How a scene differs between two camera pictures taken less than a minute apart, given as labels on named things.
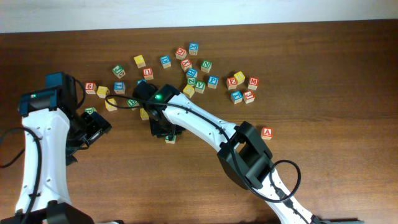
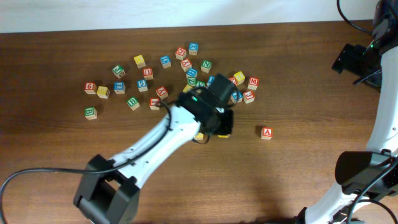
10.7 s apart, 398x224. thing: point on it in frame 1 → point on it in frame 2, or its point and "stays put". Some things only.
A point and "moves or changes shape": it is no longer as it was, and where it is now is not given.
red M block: [253, 83] stays put
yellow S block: [143, 114] → [199, 136]
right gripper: [162, 129] → [344, 60]
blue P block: [212, 81] stays put
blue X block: [193, 48] stays put
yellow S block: [110, 107] moves or changes shape
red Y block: [186, 65] stays put
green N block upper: [206, 66] stays put
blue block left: [119, 87] stays put
